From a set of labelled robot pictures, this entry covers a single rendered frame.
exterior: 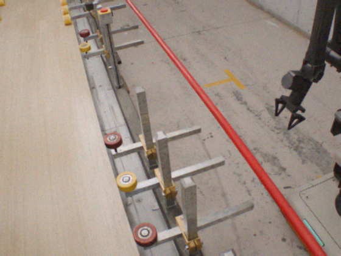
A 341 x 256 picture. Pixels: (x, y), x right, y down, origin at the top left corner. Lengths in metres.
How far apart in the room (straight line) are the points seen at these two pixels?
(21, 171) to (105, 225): 0.49
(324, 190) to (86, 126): 1.44
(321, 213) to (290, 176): 0.58
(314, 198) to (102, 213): 1.30
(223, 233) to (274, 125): 1.15
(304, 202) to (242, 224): 0.45
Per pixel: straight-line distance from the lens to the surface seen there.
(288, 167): 2.51
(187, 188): 0.86
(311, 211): 1.95
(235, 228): 2.13
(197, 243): 1.11
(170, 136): 1.48
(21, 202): 1.32
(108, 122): 1.95
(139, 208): 1.49
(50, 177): 1.35
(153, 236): 1.07
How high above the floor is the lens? 1.84
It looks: 42 degrees down
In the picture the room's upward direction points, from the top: 5 degrees counter-clockwise
